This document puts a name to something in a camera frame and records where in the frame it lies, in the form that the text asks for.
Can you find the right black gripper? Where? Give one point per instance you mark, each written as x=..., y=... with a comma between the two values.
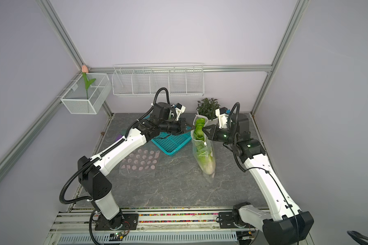
x=213, y=133

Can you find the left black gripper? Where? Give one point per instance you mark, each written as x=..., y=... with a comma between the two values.
x=182, y=125

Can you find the green chinese cabbage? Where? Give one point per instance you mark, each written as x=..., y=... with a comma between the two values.
x=205, y=156
x=198, y=133

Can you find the clear pink-trim zipper bag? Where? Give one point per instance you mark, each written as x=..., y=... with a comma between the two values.
x=209, y=178

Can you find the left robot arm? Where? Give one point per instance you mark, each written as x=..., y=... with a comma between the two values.
x=92, y=172

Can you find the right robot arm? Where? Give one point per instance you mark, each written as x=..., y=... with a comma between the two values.
x=285, y=223

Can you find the clear pink-dotted zipper bag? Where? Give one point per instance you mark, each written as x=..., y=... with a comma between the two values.
x=141, y=163

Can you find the potted green plant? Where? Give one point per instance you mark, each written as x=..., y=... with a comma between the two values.
x=207, y=107

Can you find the teal plastic basket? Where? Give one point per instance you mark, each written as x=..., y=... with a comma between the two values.
x=171, y=138

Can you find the artificial pink tulip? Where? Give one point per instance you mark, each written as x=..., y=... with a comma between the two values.
x=87, y=82

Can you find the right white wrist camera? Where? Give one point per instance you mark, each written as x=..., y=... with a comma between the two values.
x=222, y=116

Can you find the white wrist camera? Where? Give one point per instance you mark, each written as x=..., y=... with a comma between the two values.
x=178, y=110
x=222, y=116

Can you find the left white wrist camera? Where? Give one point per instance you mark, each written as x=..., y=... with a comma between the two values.
x=178, y=110

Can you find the long white wire shelf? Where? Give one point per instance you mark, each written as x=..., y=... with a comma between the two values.
x=145, y=79

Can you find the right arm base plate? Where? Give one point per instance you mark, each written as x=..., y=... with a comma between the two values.
x=226, y=220

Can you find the white slotted cable duct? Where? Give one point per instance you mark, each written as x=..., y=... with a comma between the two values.
x=166, y=238

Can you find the small white wire basket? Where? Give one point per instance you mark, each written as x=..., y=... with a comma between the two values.
x=75, y=99

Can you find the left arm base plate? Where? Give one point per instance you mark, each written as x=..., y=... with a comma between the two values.
x=126, y=221

